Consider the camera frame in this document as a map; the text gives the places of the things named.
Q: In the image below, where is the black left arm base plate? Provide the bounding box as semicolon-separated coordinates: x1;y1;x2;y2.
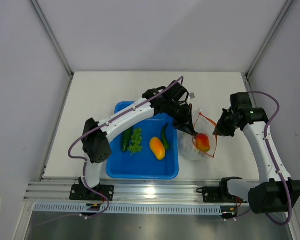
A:
69;184;115;202

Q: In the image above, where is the white green cabbage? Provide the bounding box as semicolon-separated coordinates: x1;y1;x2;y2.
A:
192;146;202;155

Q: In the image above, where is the green chili pepper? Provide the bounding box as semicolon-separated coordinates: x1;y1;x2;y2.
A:
161;123;170;151

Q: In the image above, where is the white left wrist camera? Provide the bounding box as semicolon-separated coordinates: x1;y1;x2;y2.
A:
189;92;195;100

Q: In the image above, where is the yellow orange mango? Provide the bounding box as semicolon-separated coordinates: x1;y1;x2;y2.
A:
149;137;166;161

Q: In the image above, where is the blue plastic tray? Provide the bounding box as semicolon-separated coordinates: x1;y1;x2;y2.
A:
106;114;179;180

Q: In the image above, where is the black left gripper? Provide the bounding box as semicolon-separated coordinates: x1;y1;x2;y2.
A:
165;100;196;137

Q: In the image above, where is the green grape bunch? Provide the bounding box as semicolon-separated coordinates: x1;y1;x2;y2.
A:
127;128;143;155

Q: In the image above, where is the clear zip top bag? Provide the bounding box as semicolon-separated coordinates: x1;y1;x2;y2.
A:
178;109;218;161

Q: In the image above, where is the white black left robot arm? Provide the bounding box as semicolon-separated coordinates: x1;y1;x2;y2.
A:
80;76;197;200

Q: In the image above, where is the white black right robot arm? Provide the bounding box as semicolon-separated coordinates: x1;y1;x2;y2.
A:
213;92;300;214

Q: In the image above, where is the aluminium mounting rail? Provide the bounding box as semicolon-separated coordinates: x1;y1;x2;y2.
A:
23;178;263;204

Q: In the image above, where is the dark green cucumber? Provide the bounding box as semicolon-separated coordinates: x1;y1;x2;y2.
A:
121;126;134;152

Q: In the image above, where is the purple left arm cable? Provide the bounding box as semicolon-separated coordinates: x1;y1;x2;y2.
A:
68;76;185;221

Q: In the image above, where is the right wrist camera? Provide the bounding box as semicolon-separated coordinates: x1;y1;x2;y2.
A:
230;92;253;113

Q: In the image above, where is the red orange mango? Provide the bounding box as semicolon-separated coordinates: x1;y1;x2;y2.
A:
195;133;211;153

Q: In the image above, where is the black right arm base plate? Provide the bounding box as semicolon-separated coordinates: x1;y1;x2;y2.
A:
196;186;232;203

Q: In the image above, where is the white slotted cable duct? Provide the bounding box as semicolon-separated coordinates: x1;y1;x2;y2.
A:
33;202;223;216

